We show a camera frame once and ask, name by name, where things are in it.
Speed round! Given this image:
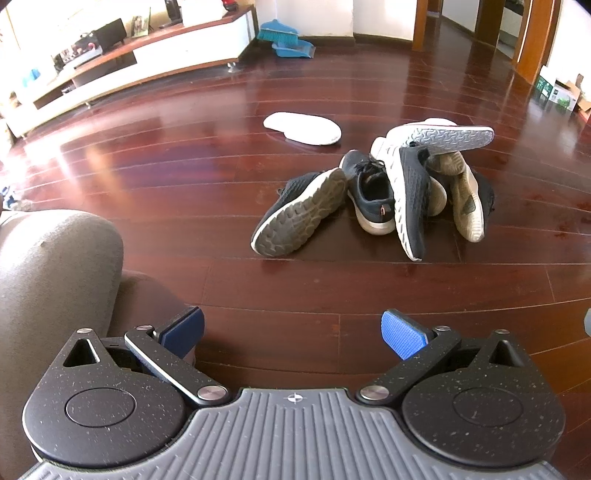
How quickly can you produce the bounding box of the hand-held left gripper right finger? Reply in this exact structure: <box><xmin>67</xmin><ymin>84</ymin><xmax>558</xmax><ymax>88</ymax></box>
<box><xmin>356</xmin><ymin>310</ymin><xmax>539</xmax><ymax>408</ymax></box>

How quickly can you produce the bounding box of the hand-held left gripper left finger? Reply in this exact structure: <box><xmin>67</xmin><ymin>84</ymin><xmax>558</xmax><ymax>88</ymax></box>
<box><xmin>48</xmin><ymin>306</ymin><xmax>230</xmax><ymax>408</ymax></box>

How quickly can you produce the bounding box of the white TV cabinet wooden top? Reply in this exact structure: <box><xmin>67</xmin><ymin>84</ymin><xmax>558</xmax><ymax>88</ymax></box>
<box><xmin>0</xmin><ymin>7</ymin><xmax>257</xmax><ymax>139</ymax></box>

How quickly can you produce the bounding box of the white slipper maroon trim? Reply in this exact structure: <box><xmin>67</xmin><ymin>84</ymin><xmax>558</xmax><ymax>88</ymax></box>
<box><xmin>370</xmin><ymin>117</ymin><xmax>496</xmax><ymax>162</ymax></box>
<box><xmin>263</xmin><ymin>112</ymin><xmax>343</xmax><ymax>147</ymax></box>

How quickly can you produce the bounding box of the black speaker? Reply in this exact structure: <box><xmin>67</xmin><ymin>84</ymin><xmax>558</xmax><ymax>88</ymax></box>
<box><xmin>95</xmin><ymin>18</ymin><xmax>127</xmax><ymax>49</ymax></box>

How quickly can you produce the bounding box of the black audio device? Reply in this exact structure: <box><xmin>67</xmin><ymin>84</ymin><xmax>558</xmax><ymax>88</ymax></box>
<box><xmin>53</xmin><ymin>34</ymin><xmax>100</xmax><ymax>70</ymax></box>

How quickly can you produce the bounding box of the black sneaker orange label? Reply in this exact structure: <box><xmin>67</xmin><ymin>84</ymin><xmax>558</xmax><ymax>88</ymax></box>
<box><xmin>339</xmin><ymin>148</ymin><xmax>399</xmax><ymax>237</ymax></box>
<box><xmin>392</xmin><ymin>144</ymin><xmax>435</xmax><ymax>263</ymax></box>

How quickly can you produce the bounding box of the plain black knit sneaker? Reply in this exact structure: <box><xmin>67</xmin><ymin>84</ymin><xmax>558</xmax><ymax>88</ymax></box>
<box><xmin>250</xmin><ymin>167</ymin><xmax>348</xmax><ymax>258</ymax></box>

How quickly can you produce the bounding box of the wooden door frame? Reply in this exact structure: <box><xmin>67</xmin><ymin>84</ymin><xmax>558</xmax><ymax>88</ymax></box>
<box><xmin>512</xmin><ymin>0</ymin><xmax>565</xmax><ymax>85</ymax></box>
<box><xmin>413</xmin><ymin>0</ymin><xmax>445</xmax><ymax>52</ymax></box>

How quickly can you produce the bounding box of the green white cardboard box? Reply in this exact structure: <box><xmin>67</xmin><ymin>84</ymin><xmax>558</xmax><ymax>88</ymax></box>
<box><xmin>536</xmin><ymin>67</ymin><xmax>583</xmax><ymax>112</ymax></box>

